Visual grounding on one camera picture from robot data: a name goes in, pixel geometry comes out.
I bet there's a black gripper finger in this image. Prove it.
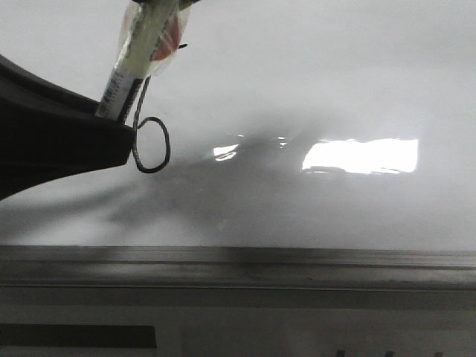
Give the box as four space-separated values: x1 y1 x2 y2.
1 57 135 199

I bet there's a white whiteboard marker black tip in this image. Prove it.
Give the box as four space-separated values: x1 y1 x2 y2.
95 1 195 123

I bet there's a white whiteboard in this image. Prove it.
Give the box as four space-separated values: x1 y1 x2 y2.
1 1 475 251

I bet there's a black rectangular label strip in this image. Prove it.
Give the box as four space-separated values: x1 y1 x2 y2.
1 324 157 349

